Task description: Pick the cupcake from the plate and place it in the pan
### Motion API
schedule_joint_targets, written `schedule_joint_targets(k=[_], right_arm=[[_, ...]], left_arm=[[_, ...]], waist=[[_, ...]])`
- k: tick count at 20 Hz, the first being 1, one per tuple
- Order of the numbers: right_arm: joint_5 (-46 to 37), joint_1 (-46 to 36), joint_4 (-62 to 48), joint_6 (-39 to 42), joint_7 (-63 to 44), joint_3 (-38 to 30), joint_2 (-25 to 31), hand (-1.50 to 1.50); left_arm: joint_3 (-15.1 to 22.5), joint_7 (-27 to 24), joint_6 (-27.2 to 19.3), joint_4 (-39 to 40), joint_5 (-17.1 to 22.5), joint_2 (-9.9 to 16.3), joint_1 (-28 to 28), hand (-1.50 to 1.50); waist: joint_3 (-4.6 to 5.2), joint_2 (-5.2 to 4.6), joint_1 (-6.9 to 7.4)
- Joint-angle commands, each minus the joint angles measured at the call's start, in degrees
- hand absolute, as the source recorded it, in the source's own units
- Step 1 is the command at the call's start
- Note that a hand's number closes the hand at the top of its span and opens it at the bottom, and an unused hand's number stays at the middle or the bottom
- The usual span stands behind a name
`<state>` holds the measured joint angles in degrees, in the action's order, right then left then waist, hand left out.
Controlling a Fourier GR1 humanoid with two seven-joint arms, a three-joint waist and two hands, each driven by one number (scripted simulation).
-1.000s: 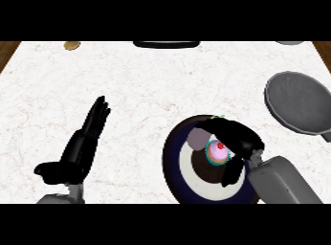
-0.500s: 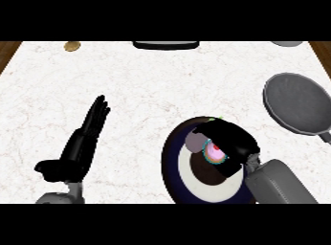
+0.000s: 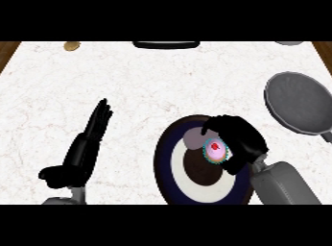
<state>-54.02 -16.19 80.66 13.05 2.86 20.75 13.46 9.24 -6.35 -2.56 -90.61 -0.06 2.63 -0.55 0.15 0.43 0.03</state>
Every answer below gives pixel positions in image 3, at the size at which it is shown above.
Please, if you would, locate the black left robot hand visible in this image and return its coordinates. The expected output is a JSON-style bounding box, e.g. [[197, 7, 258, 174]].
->
[[37, 98, 116, 189]]

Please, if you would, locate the grey frying pan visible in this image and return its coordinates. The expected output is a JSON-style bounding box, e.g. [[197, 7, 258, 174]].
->
[[263, 71, 332, 160]]

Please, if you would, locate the small tan round object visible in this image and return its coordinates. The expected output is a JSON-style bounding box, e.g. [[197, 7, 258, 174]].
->
[[63, 40, 82, 52]]

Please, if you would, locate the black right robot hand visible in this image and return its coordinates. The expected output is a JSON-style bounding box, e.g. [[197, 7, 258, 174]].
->
[[201, 114, 272, 176]]

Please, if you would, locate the dark blue and white plate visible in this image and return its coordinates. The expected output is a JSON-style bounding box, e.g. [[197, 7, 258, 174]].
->
[[154, 114, 257, 206]]

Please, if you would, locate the pink frosted cupcake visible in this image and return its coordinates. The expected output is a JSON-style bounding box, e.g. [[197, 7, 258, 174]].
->
[[202, 137, 232, 165]]

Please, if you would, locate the grey round object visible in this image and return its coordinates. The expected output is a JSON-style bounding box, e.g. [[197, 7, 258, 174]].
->
[[275, 40, 306, 46]]

